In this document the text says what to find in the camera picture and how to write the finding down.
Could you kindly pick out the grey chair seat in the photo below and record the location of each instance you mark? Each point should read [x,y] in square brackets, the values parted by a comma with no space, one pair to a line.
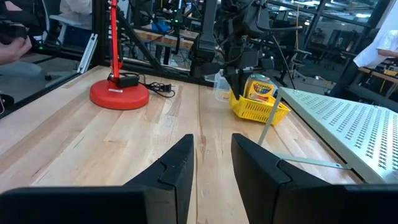
[18,68]

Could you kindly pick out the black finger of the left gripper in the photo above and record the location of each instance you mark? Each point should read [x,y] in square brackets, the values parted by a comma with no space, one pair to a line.
[235,84]
[243,81]

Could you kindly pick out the green perforated metal shelf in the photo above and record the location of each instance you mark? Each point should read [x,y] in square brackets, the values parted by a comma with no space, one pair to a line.
[351,130]

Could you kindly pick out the red desk lamp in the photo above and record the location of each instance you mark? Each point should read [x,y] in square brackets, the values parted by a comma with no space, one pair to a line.
[119,96]

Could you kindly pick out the silver aluminium bar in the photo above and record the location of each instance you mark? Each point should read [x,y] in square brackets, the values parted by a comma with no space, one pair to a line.
[87,54]

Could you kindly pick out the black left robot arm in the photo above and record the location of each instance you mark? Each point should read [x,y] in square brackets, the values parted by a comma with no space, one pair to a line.
[203,46]

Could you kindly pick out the person's hand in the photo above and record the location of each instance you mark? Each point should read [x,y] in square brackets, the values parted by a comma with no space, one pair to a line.
[14,49]

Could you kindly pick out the clear plastic bin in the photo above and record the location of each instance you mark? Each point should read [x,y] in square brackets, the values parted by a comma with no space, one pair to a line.
[221,88]

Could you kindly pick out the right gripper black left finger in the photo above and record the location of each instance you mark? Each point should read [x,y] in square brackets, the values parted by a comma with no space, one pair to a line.
[124,205]

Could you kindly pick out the grey office chair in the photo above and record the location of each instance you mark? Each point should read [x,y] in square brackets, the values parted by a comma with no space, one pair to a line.
[300,62]

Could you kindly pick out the wood-topped black workbench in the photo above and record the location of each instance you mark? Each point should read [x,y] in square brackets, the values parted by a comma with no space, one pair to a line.
[381,75]

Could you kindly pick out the black background robot rig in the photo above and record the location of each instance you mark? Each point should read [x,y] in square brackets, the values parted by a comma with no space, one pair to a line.
[18,28]

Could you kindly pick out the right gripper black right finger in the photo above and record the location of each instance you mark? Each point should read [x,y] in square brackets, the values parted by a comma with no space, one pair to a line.
[295,205]

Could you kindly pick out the yellow plastic basket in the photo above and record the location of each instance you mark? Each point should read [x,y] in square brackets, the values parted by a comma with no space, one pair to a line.
[258,110]

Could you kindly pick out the background wooden table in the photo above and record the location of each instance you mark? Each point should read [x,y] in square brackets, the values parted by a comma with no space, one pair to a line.
[168,39]

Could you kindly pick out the blue white-armed chair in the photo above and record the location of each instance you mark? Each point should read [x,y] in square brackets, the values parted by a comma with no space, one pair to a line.
[77,37]

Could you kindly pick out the large Crayola crayon box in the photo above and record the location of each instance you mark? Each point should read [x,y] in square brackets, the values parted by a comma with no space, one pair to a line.
[261,88]

